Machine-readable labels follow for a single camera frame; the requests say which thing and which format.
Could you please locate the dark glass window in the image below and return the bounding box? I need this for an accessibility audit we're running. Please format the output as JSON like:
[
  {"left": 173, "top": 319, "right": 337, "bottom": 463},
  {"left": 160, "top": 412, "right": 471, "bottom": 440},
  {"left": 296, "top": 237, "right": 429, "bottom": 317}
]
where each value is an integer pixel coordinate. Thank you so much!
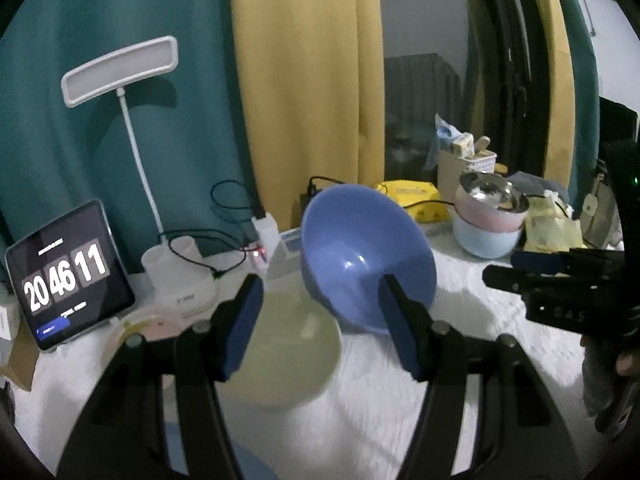
[{"left": 377, "top": 0, "right": 531, "bottom": 186}]

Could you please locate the white tablecloth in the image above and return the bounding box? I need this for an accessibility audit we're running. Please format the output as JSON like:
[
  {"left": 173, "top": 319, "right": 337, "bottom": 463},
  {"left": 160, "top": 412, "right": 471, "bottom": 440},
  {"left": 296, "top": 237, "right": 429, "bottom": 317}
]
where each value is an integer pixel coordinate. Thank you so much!
[{"left": 10, "top": 230, "right": 621, "bottom": 480}]

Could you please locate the yellow wipes pack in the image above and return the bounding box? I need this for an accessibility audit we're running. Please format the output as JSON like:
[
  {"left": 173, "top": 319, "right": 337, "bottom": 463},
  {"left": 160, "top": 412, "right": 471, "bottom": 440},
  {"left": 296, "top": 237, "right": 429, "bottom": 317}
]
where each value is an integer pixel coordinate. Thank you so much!
[{"left": 375, "top": 180, "right": 443, "bottom": 224}]

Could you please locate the blue plate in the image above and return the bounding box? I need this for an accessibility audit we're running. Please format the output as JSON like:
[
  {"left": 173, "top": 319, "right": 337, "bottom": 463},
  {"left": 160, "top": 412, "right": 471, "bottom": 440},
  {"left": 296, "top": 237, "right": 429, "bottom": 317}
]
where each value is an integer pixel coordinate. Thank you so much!
[{"left": 162, "top": 420, "right": 278, "bottom": 480}]

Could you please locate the cardboard box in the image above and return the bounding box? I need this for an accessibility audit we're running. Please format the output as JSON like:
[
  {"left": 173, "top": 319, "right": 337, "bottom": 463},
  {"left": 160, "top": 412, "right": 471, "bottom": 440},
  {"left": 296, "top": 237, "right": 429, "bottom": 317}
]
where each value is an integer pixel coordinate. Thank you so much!
[{"left": 0, "top": 320, "right": 41, "bottom": 393}]

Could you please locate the blue plastic packet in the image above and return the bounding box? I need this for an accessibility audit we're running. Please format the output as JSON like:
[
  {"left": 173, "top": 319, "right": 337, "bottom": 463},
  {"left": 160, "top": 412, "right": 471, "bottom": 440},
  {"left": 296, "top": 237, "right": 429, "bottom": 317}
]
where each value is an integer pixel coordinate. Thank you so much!
[{"left": 432, "top": 112, "right": 463, "bottom": 153}]

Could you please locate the pink strawberry print bowl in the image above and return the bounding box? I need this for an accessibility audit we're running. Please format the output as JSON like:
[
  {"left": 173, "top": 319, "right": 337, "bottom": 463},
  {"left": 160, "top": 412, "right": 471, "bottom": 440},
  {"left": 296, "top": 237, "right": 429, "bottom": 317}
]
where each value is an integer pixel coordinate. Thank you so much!
[{"left": 102, "top": 312, "right": 183, "bottom": 391}]

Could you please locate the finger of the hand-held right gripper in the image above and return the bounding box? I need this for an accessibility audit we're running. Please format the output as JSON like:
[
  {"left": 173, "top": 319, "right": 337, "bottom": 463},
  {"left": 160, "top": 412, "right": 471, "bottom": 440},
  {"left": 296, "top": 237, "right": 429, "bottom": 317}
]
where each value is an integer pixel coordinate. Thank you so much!
[
  {"left": 482, "top": 264, "right": 621, "bottom": 297},
  {"left": 510, "top": 249, "right": 626, "bottom": 273}
]

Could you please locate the black lamp cable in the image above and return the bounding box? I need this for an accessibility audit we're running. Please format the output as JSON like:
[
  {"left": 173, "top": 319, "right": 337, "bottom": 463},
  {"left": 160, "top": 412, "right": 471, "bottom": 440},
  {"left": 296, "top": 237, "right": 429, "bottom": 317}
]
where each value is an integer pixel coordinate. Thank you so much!
[{"left": 167, "top": 230, "right": 251, "bottom": 281}]

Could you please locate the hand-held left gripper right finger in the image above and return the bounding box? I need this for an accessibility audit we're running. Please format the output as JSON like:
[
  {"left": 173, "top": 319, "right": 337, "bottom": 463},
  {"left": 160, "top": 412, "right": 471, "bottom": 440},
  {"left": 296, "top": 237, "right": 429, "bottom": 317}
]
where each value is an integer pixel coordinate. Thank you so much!
[{"left": 381, "top": 274, "right": 583, "bottom": 480}]

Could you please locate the person's right hand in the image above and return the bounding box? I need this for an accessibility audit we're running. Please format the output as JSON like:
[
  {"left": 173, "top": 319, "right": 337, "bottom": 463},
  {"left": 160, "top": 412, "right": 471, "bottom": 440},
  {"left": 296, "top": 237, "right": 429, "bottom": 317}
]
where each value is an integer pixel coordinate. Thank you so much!
[{"left": 616, "top": 349, "right": 640, "bottom": 377}]

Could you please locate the metal bowl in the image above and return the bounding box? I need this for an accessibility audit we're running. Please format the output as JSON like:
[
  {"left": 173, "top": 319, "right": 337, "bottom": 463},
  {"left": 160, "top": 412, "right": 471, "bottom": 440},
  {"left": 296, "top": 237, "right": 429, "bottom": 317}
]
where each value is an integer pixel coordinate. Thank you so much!
[{"left": 459, "top": 171, "right": 530, "bottom": 216}]

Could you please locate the small white box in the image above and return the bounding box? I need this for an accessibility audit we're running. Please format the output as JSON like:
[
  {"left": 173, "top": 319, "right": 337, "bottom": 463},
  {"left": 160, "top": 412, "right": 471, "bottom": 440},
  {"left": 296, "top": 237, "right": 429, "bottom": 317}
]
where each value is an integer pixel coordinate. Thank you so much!
[{"left": 0, "top": 302, "right": 21, "bottom": 361}]

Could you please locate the white power strip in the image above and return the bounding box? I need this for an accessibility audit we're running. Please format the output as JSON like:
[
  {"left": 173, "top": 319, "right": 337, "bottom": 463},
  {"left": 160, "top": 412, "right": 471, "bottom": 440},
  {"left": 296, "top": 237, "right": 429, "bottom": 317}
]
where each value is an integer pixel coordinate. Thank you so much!
[{"left": 252, "top": 227, "right": 303, "bottom": 281}]

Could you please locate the black cable of white charger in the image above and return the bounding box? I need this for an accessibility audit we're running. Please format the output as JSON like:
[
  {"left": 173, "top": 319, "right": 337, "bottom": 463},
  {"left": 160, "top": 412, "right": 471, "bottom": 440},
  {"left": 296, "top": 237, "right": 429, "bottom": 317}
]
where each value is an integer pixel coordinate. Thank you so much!
[{"left": 210, "top": 180, "right": 266, "bottom": 221}]

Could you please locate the grey cloth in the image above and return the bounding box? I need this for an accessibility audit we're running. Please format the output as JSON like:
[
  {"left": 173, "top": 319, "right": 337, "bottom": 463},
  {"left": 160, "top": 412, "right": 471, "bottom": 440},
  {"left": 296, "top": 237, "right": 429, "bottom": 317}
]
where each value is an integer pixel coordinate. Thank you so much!
[{"left": 505, "top": 170, "right": 571, "bottom": 203}]

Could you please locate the white utensil holder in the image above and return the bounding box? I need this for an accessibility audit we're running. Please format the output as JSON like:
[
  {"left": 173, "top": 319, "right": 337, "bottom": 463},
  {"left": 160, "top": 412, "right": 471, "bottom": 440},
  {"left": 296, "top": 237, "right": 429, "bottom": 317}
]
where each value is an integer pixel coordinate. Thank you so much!
[{"left": 437, "top": 147, "right": 497, "bottom": 203}]

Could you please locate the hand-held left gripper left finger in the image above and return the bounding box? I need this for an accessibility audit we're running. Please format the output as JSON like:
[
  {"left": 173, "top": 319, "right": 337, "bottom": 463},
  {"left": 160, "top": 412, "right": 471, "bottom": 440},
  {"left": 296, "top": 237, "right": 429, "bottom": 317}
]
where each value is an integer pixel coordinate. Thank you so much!
[{"left": 55, "top": 274, "right": 264, "bottom": 480}]

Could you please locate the plain pink bowl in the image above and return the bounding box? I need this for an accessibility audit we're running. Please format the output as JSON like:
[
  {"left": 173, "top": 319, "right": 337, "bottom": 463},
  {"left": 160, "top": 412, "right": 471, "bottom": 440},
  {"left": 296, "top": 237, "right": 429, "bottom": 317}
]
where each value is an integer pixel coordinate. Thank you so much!
[{"left": 454, "top": 192, "right": 526, "bottom": 233}]

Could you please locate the black tablet with clock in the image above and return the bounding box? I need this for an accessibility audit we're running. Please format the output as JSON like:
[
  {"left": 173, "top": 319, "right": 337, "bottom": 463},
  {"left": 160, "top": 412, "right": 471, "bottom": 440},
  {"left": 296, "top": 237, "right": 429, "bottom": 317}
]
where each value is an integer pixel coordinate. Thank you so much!
[{"left": 5, "top": 199, "right": 137, "bottom": 352}]

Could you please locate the yellow tissue pack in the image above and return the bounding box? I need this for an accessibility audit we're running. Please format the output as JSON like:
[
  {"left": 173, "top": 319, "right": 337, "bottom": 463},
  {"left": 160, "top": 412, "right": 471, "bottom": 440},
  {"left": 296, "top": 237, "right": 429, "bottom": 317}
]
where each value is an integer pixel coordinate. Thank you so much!
[{"left": 520, "top": 190, "right": 586, "bottom": 253}]

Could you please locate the steel thermos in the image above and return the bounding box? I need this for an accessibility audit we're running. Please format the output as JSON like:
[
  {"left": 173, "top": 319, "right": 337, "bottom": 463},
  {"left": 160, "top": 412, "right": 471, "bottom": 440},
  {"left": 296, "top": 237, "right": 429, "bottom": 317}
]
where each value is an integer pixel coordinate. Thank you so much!
[{"left": 580, "top": 159, "right": 623, "bottom": 250}]

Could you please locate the yellow curtain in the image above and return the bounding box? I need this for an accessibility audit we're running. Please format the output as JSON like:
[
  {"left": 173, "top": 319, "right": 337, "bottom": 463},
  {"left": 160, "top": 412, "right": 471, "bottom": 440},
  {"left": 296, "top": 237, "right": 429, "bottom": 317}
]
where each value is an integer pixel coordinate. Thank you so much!
[
  {"left": 229, "top": 0, "right": 386, "bottom": 233},
  {"left": 522, "top": 0, "right": 576, "bottom": 191}
]

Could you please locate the light blue bowl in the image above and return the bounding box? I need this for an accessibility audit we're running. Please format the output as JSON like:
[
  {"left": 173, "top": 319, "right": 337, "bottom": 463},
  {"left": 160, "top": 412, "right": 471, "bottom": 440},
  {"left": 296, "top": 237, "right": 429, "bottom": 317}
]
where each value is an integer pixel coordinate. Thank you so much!
[{"left": 451, "top": 212, "right": 523, "bottom": 259}]

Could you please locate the teal curtain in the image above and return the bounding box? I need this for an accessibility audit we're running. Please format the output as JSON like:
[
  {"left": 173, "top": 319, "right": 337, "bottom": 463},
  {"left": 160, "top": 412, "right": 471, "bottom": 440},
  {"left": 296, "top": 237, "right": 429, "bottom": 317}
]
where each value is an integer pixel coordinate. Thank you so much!
[
  {"left": 547, "top": 0, "right": 601, "bottom": 216},
  {"left": 0, "top": 0, "right": 256, "bottom": 286}
]

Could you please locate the black charger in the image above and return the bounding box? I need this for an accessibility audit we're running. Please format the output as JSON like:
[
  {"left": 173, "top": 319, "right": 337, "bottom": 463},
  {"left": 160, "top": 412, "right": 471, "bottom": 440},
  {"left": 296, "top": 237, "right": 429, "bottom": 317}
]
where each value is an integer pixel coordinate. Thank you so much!
[{"left": 299, "top": 180, "right": 321, "bottom": 211}]

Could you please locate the cream bowl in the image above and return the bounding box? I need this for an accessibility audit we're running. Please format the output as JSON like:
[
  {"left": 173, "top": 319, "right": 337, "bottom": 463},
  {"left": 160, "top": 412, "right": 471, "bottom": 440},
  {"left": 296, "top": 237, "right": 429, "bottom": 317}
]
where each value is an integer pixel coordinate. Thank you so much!
[{"left": 217, "top": 280, "right": 343, "bottom": 408}]

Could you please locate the white charger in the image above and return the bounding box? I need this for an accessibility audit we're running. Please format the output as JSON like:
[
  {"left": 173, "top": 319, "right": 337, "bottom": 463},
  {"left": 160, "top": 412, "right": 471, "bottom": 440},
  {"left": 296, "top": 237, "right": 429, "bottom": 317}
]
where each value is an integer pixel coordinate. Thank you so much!
[{"left": 251, "top": 214, "right": 278, "bottom": 261}]

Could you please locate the white desk lamp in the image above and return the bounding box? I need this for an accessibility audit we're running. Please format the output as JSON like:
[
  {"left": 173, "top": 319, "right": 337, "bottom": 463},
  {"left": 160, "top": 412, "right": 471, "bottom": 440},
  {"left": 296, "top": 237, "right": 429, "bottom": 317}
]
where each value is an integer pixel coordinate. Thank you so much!
[{"left": 61, "top": 35, "right": 218, "bottom": 318}]

